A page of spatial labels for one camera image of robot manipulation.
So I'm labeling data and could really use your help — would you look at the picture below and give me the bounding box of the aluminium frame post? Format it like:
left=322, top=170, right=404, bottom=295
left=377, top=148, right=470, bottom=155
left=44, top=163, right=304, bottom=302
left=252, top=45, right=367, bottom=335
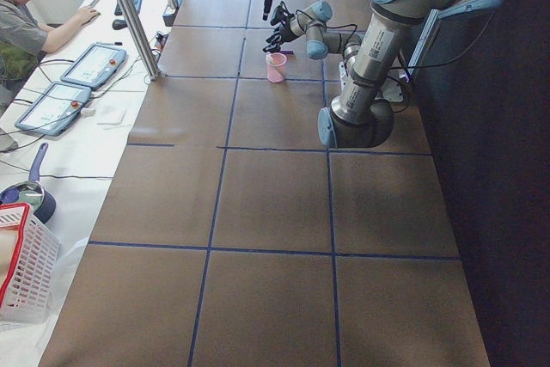
left=116, top=0, right=161, bottom=81

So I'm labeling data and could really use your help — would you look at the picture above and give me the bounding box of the pink mesh pen holder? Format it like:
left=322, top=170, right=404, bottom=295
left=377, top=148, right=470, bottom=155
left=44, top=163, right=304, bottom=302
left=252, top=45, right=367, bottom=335
left=266, top=52, right=287, bottom=83

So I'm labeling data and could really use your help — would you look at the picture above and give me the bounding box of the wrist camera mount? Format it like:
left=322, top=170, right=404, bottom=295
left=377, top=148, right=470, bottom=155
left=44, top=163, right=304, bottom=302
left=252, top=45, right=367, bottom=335
left=270, top=1, right=295, bottom=27

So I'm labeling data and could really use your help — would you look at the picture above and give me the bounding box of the far teach pendant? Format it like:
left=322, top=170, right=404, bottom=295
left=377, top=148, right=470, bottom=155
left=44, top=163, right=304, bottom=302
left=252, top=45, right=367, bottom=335
left=60, top=43, right=127, bottom=90

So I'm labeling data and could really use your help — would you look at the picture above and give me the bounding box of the teach pendant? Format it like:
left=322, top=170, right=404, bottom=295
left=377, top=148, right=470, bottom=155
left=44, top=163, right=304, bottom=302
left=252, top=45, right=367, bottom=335
left=14, top=82, right=92, bottom=136
left=60, top=43, right=127, bottom=90

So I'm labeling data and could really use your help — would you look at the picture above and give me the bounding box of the near teach pendant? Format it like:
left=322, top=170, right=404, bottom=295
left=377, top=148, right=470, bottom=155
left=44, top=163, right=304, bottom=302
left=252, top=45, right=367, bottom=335
left=14, top=82, right=92, bottom=136

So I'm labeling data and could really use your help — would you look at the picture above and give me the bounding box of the black computer mouse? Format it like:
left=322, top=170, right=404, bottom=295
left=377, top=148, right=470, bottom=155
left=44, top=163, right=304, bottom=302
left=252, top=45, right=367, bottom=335
left=112, top=19, right=127, bottom=30

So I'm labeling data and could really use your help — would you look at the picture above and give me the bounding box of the blue pot with handle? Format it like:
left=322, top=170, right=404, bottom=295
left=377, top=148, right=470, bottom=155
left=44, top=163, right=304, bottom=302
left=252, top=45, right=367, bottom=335
left=1, top=143, right=57, bottom=223

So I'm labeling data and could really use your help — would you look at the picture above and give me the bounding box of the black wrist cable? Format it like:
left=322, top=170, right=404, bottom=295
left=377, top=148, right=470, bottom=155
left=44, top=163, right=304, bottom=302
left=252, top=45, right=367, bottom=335
left=294, top=9, right=370, bottom=48

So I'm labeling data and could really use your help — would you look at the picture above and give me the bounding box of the seated person in grey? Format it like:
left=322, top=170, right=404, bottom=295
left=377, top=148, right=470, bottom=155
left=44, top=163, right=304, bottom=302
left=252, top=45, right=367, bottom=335
left=0, top=0, right=102, bottom=84

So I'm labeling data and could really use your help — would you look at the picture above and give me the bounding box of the black box under cup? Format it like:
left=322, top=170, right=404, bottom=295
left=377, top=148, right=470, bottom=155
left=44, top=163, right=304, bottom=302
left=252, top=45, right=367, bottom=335
left=162, top=1, right=180, bottom=27

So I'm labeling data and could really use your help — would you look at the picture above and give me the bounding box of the white plastic basket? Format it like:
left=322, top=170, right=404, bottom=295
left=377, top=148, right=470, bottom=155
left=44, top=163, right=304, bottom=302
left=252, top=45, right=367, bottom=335
left=1, top=203, right=60, bottom=324

